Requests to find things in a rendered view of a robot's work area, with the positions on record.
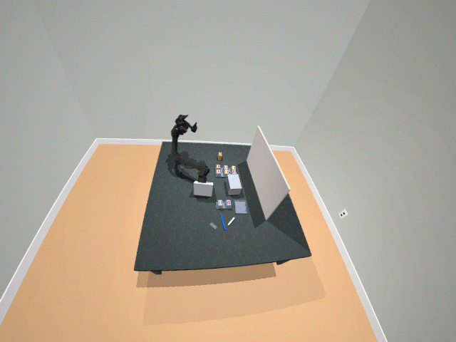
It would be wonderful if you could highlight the white flat panel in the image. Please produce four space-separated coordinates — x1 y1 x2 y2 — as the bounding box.
247 126 290 220

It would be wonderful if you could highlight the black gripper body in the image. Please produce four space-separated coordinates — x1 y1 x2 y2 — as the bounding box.
177 115 197 133

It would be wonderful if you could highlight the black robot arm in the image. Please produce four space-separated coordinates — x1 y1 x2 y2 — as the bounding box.
171 119 209 183

